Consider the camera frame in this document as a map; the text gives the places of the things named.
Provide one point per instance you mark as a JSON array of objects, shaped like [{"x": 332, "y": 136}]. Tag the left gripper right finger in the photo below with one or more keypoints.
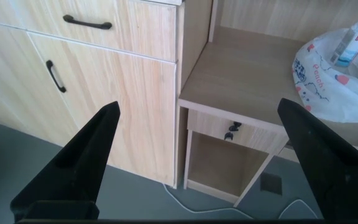
[{"x": 328, "y": 168}]

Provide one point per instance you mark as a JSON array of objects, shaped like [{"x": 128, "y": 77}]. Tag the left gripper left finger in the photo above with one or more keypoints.
[{"x": 82, "y": 161}]

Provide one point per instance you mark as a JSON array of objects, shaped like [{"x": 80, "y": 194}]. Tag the white printed plastic bag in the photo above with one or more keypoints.
[{"x": 331, "y": 84}]

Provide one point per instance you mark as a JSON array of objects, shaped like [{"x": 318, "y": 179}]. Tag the wooden cabinet door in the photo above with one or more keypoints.
[
  {"x": 120, "y": 109},
  {"x": 11, "y": 84}
]

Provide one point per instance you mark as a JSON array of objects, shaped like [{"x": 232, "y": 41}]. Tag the small wooden drawer with key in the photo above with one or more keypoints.
[{"x": 253, "y": 132}]

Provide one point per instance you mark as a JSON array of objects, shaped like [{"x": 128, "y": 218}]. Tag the clear water bottle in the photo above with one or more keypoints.
[{"x": 351, "y": 43}]

